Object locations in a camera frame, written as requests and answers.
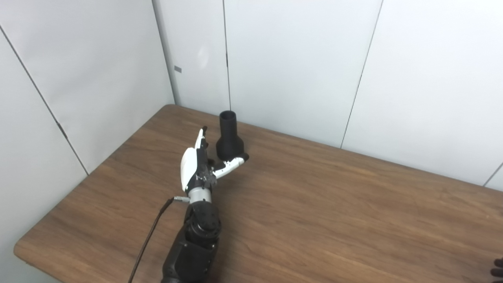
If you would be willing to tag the white and black right hand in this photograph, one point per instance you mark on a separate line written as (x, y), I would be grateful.
(498, 269)

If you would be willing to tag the white and black left hand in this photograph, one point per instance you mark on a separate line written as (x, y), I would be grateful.
(190, 165)

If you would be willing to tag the black funnel-shaped nozzle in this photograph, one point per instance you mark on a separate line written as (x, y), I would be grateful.
(230, 137)

